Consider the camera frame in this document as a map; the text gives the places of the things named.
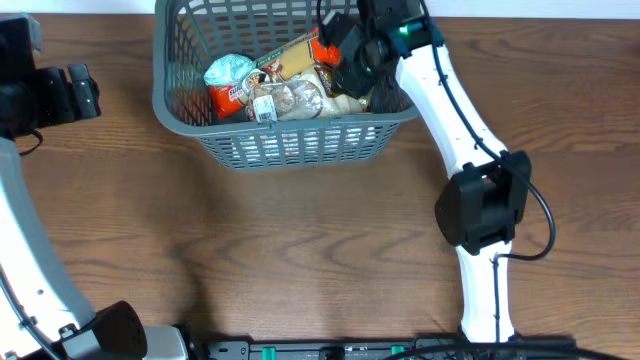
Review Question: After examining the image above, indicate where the gold foil herb snack bag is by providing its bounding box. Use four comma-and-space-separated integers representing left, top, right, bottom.
348, 89, 373, 113

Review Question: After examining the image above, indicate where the red and gold pasta packet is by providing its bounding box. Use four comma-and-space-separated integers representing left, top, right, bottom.
207, 27, 344, 121

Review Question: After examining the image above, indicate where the dried mushroom clear bag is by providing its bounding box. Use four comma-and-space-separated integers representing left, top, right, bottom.
245, 64, 357, 123

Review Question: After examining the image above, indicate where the mint green snack packet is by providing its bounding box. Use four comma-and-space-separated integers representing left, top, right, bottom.
203, 54, 255, 86

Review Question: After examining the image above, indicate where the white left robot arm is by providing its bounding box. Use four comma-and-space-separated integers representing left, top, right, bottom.
1, 14, 189, 359

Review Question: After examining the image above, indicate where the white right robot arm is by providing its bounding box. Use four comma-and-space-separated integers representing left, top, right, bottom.
315, 1, 531, 343

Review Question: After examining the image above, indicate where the grey plastic lattice basket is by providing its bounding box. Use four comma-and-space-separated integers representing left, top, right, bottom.
152, 0, 419, 170

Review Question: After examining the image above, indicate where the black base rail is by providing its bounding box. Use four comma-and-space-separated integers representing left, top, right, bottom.
187, 333, 467, 360

